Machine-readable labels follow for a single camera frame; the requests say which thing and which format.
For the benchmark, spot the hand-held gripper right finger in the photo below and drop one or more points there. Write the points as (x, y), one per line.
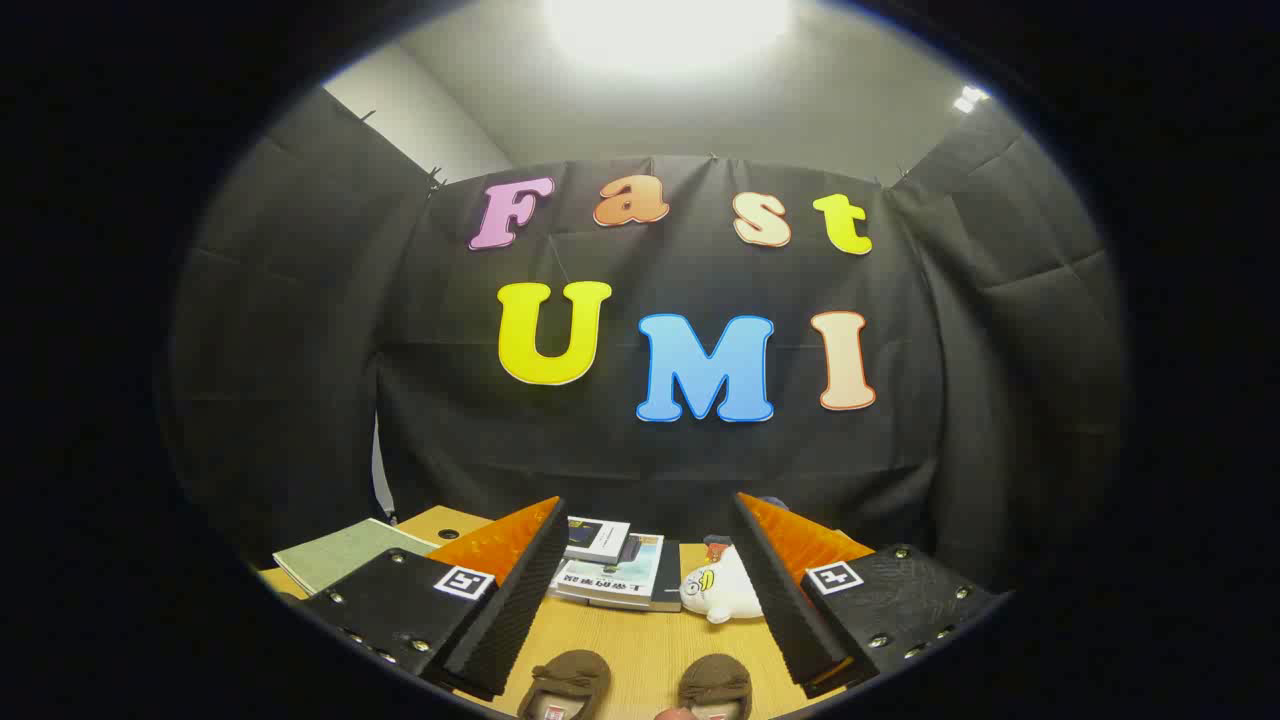
(790, 600)

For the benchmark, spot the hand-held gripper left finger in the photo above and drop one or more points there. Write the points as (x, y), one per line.
(520, 600)

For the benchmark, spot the brown fuzzy slipper shoe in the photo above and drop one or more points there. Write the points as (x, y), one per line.
(570, 672)
(715, 678)

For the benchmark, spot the green fabric storage box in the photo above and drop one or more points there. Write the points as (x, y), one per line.
(350, 550)

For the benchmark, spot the white duck plush toy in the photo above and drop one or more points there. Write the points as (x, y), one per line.
(725, 590)

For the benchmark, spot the penguin plush toy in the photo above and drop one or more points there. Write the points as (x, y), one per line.
(716, 543)

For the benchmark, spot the white book with blue picture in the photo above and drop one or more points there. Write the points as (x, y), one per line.
(597, 540)

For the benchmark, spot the dark grey book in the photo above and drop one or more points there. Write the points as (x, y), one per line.
(668, 580)

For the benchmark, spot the black backdrop cloth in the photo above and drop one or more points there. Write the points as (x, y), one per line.
(700, 460)

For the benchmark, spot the small ceiling light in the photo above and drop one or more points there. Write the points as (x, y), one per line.
(968, 98)

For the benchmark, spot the large ceiling light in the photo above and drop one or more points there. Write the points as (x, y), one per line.
(670, 25)

